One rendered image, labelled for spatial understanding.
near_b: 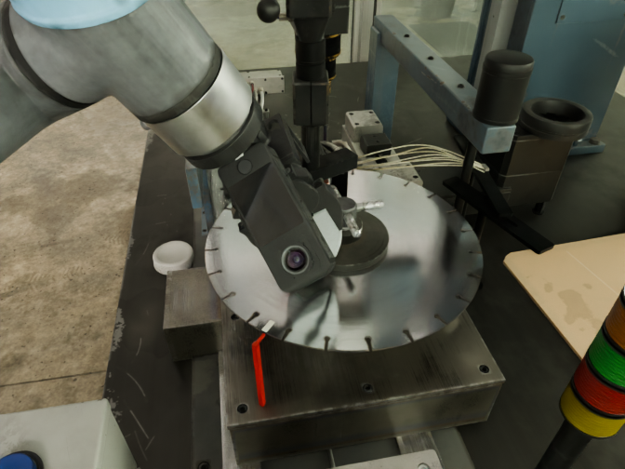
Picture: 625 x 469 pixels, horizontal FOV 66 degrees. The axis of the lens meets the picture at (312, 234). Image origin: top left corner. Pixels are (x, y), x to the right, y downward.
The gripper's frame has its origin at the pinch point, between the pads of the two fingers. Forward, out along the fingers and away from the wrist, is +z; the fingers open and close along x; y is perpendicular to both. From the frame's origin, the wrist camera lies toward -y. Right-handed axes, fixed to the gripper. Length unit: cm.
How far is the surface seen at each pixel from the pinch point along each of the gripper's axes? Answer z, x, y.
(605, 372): -1.9, -16.6, -20.7
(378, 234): 6.9, -5.0, 4.3
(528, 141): 32, -32, 25
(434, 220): 12.4, -11.7, 6.2
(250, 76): 38, 14, 95
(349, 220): 1.2, -3.3, 4.0
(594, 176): 63, -48, 30
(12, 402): 56, 123, 44
